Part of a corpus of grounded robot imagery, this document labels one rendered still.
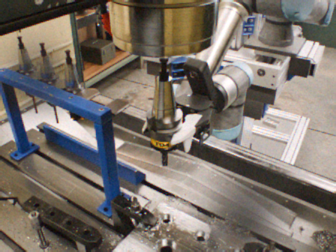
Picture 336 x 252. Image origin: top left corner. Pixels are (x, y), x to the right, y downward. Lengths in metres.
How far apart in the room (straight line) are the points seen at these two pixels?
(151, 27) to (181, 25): 0.04
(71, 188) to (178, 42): 0.75
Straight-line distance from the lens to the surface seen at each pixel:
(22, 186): 1.17
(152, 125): 0.59
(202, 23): 0.46
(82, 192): 1.09
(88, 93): 0.94
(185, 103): 0.66
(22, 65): 1.12
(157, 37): 0.45
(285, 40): 1.49
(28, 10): 0.20
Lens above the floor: 1.65
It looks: 34 degrees down
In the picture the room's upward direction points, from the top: straight up
